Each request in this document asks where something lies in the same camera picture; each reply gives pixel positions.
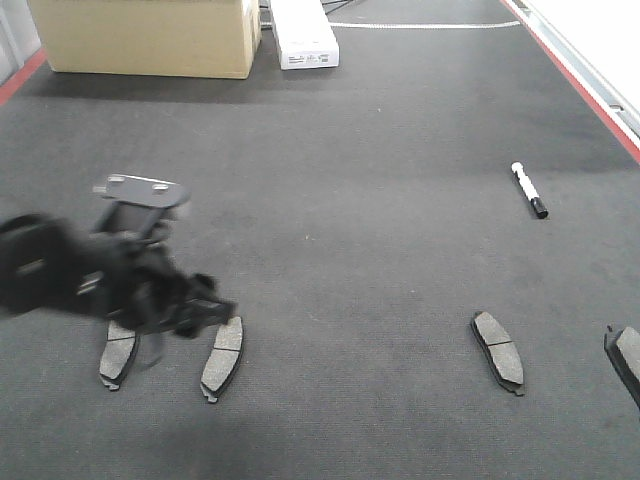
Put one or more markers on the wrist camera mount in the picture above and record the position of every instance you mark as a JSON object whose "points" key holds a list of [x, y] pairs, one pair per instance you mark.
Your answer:
{"points": [[139, 204]]}

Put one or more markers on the cardboard box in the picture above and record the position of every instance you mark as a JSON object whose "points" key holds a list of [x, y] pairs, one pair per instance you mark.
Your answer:
{"points": [[201, 39]]}

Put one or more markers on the white long box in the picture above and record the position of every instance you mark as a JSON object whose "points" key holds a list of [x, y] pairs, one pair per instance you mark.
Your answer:
{"points": [[304, 37]]}

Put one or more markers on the white conveyor side rail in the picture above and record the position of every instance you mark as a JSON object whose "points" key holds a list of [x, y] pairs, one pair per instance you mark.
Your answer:
{"points": [[614, 111]]}

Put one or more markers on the white black marker pen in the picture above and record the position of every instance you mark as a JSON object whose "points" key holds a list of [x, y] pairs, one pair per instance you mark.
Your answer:
{"points": [[529, 190]]}

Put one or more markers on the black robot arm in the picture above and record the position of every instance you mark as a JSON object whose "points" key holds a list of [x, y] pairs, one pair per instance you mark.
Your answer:
{"points": [[41, 265]]}

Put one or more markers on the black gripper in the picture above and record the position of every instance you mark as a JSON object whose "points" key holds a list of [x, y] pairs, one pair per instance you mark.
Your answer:
{"points": [[139, 287]]}

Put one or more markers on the grey brake pad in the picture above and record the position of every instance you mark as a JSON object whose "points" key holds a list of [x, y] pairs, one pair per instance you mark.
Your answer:
{"points": [[621, 346], [223, 361], [118, 356], [501, 352]]}

